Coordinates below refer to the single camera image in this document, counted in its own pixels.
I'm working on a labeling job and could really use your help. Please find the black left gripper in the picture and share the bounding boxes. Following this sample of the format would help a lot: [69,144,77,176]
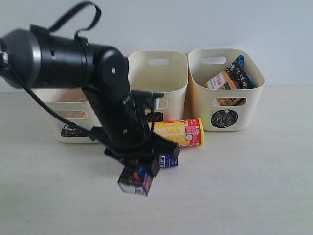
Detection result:
[104,132,180,177]

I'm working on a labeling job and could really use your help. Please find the white blue milk carton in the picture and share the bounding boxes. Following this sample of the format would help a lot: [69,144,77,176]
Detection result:
[159,154,178,169]

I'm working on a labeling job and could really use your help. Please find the purple juice carton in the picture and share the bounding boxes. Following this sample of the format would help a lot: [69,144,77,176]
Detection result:
[117,165,153,197]

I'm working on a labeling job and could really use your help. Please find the orange snack bag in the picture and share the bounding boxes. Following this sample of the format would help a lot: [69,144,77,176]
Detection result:
[203,70,246,106]

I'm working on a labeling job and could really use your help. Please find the black blue snack bag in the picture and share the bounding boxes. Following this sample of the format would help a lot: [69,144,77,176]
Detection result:
[226,55,257,89]

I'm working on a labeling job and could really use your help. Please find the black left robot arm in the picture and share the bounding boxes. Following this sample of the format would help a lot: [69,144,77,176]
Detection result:
[0,26,164,177]

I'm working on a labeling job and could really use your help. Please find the yellow chips can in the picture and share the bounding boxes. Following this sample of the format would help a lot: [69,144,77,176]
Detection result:
[154,118,204,147]

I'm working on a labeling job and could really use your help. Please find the cream bin circle mark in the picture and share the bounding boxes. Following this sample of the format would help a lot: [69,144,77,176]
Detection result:
[188,48,265,131]

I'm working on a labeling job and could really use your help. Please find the cream bin square mark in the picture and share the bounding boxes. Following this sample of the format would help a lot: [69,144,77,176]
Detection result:
[128,51,188,121]

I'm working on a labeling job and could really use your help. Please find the cream bin triangle mark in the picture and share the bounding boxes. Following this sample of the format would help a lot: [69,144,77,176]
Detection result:
[35,88,101,144]

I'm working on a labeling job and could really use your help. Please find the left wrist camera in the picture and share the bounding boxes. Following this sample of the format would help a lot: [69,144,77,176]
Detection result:
[131,90,164,110]

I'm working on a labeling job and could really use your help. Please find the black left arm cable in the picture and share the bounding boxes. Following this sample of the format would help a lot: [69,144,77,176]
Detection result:
[0,1,157,162]

